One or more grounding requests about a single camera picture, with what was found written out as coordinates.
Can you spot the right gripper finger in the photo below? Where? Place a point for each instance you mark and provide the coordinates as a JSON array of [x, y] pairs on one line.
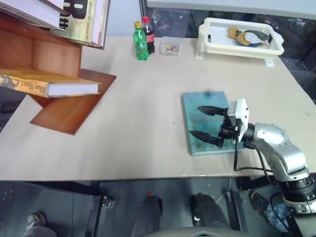
[[207, 137], [213, 111]]

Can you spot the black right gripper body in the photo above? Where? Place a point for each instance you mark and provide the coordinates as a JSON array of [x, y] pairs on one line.
[[228, 129]]

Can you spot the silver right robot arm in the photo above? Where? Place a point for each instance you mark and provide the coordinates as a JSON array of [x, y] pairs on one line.
[[271, 135]]

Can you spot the teal hardcover book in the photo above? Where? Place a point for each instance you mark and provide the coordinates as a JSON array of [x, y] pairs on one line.
[[192, 121]]

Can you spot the pale thin book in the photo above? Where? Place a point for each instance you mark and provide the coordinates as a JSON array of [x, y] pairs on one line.
[[103, 22]]

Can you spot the black and gold book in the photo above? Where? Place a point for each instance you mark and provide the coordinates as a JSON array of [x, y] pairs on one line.
[[79, 24]]

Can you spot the wooden bookshelf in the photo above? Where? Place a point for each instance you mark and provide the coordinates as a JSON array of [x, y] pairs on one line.
[[56, 54]]

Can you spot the orange Hilary Mantel book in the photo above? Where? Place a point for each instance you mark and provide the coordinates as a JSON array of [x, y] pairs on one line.
[[37, 76]]

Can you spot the thick white-paged book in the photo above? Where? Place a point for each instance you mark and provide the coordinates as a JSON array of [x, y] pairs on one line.
[[29, 12]]

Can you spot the white plastic basket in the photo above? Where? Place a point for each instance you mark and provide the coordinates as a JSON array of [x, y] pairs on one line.
[[222, 50]]

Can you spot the clear box of coloured pins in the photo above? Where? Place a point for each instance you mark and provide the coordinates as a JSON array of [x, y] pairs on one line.
[[169, 48]]

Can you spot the dark worn shoe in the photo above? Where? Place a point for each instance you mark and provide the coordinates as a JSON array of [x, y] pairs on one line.
[[258, 205]]

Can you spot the items in white basket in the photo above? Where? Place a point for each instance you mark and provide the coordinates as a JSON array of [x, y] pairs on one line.
[[247, 37]]

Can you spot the cola bottle with red cap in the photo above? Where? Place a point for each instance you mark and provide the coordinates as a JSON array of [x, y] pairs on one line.
[[150, 39]]

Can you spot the green plastic soda bottle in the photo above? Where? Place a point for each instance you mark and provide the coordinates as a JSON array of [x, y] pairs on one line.
[[141, 45]]

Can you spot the dark rounded shape with red spot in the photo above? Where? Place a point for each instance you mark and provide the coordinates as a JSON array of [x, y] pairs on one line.
[[146, 214]]

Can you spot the blue jeans leg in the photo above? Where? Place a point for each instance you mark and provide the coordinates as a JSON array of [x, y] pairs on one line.
[[277, 216]]

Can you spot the grey shoe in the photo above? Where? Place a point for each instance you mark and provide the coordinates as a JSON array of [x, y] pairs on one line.
[[35, 221]]

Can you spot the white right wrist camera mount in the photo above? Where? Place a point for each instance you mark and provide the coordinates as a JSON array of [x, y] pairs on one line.
[[240, 108]]

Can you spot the black table leg frame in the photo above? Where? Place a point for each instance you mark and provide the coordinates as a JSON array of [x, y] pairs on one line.
[[101, 205]]

